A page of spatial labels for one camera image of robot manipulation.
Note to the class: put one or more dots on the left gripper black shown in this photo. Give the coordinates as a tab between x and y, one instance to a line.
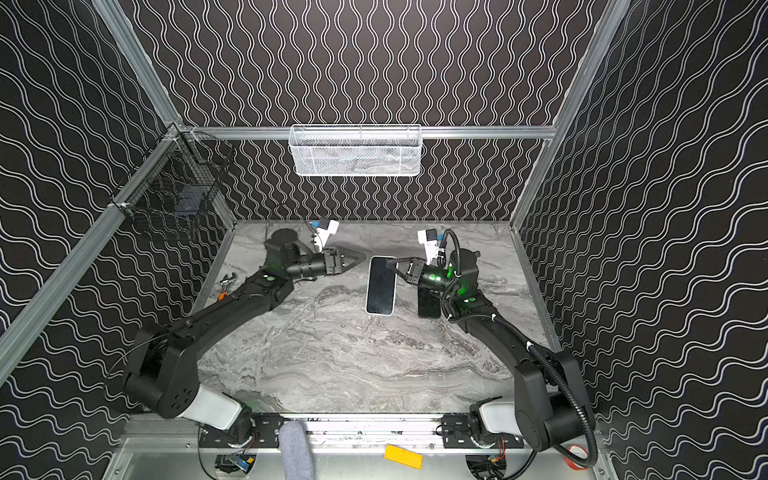
330	261

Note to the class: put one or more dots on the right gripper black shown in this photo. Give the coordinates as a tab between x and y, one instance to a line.
415	273

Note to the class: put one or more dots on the black phone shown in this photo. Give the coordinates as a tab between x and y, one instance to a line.
381	285

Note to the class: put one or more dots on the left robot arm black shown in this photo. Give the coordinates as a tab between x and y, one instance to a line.
162	373

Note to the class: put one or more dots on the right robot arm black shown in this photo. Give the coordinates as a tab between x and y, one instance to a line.
550	399

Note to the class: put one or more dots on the white mesh basket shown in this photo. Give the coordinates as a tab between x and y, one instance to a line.
356	150

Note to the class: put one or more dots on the yellow card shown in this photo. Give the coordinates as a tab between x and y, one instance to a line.
403	457

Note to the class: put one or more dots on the red tape roll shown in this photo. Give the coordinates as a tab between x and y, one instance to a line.
573	463

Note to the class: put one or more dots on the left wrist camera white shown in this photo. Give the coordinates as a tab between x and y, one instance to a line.
321	231

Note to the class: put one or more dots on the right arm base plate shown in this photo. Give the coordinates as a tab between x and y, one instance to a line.
465	430

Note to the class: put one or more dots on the black wire basket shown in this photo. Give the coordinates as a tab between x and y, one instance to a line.
181	199

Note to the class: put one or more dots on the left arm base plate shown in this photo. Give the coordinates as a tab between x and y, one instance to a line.
261	431

